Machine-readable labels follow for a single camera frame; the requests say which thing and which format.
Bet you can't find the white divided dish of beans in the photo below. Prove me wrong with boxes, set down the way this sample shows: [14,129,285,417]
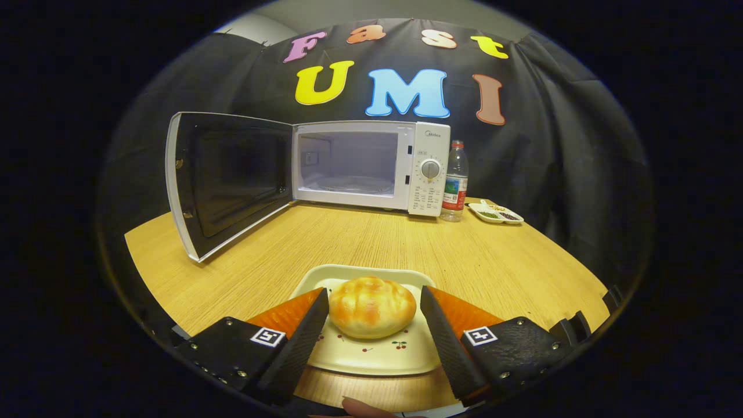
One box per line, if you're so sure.
[468,200,525,225]

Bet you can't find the glass turntable plate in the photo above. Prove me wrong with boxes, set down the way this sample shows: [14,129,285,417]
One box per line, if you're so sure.
[316,176,396,196]

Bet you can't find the golden bread bun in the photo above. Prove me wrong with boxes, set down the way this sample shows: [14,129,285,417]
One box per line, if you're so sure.
[329,276,417,340]

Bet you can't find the cream cherry print tray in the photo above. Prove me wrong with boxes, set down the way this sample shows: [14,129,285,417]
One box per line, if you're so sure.
[288,264,445,377]

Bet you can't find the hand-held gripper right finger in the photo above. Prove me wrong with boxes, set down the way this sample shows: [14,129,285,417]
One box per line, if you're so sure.
[420,284,575,407]

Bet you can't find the white microwave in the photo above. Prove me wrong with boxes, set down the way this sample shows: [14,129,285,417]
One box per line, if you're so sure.
[165,111,452,263]

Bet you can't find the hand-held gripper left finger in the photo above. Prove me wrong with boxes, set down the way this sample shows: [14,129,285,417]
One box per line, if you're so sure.
[172,287,330,407]

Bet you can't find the clear bottle with red label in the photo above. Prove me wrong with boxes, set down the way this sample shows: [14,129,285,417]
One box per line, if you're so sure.
[440,140,470,222]

